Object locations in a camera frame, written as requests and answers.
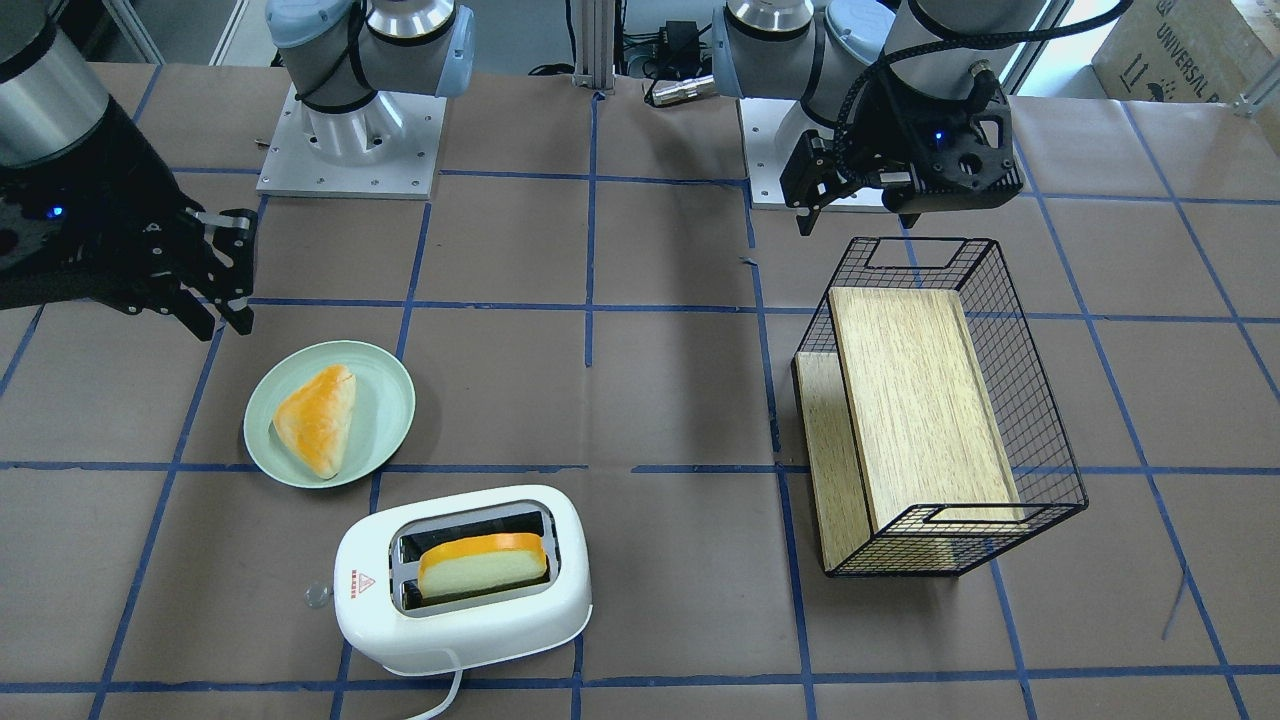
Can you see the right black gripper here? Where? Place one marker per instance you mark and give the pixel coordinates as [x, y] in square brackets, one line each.
[115, 205]

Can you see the black wire basket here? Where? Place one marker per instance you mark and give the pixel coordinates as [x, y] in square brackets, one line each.
[1042, 461]

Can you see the aluminium frame post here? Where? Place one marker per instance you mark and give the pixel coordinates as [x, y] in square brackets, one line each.
[595, 27]

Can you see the light green plate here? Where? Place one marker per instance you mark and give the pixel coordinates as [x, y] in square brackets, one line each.
[385, 405]

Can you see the triangular bread on plate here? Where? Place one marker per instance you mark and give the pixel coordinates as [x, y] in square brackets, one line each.
[314, 422]

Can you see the wooden shelf block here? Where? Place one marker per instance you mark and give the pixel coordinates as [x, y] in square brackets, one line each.
[909, 472]

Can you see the white two-slot toaster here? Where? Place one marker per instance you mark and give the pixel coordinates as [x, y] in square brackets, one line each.
[382, 613]

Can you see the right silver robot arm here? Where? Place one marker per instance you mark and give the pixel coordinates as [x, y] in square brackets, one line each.
[340, 54]

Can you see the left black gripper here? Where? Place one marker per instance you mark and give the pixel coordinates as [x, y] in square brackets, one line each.
[889, 124]

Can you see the cardboard box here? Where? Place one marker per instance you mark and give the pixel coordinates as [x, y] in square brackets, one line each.
[1187, 51]

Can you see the bread slice in toaster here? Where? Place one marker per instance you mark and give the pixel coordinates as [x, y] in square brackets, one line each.
[479, 564]

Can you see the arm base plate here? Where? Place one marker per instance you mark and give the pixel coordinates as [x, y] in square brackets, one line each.
[386, 150]
[771, 129]

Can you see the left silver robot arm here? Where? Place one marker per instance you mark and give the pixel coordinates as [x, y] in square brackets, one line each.
[822, 54]

